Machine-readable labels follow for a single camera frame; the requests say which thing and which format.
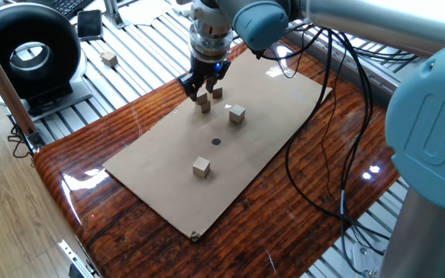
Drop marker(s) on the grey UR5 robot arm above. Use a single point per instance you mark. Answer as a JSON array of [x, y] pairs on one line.
[[431, 135]]

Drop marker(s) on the white crumpled sheet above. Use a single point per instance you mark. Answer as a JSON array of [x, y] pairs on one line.
[[145, 11]]

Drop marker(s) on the black smartphone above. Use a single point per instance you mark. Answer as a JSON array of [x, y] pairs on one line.
[[90, 25]]

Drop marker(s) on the brown cardboard sheet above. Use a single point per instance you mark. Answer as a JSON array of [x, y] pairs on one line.
[[168, 185]]

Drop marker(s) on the small aluminium bracket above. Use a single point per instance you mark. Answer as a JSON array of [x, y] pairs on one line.
[[112, 15]]

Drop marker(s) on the metal drawer rail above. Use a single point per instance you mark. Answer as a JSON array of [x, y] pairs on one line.
[[75, 258]]

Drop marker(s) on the black computer keyboard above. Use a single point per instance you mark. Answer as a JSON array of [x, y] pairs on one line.
[[68, 5]]

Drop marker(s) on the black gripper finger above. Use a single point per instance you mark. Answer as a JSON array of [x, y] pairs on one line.
[[224, 69], [189, 85]]

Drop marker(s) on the glossy brown wooden board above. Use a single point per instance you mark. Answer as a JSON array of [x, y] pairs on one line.
[[130, 239]]

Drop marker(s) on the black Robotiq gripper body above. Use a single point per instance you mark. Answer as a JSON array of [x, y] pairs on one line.
[[207, 69]]

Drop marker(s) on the clear adhesive tape strip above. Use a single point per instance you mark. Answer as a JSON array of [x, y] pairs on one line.
[[196, 236]]

